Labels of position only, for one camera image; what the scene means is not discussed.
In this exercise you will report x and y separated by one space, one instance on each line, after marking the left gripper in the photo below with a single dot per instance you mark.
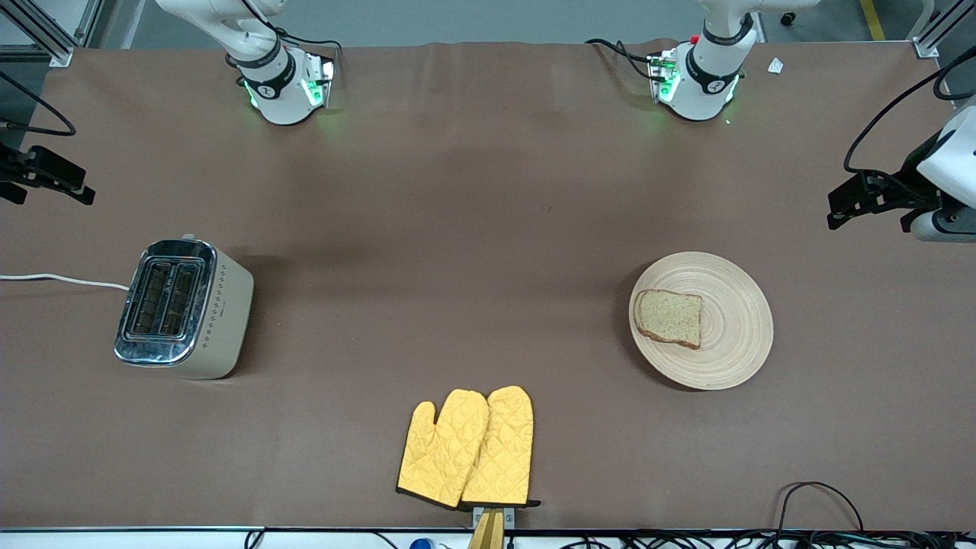
902 191

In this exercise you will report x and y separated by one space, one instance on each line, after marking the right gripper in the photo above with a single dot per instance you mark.
15 172

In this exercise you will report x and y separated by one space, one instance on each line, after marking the round wooden plate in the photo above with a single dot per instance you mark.
732 335

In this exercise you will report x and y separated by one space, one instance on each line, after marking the slice of bread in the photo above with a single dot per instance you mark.
669 318

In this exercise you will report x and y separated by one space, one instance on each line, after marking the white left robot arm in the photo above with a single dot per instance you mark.
705 91

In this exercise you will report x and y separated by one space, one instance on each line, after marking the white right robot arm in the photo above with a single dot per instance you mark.
278 99

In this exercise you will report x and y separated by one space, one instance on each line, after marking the chrome and cream toaster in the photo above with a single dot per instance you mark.
221 320

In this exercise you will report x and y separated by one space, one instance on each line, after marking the white paper scrap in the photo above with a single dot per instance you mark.
775 65

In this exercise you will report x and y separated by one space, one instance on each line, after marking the brown table cover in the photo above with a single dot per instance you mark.
488 191

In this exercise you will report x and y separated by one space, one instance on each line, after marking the yellow quilted oven mitt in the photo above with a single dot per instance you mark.
442 457
507 450

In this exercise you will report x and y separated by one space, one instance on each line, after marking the tan wooden stick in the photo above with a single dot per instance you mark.
486 537

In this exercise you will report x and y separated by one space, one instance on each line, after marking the aluminium frame profile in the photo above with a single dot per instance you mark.
926 47
59 53

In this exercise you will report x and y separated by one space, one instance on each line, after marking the grey metal bracket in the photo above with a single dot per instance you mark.
509 518

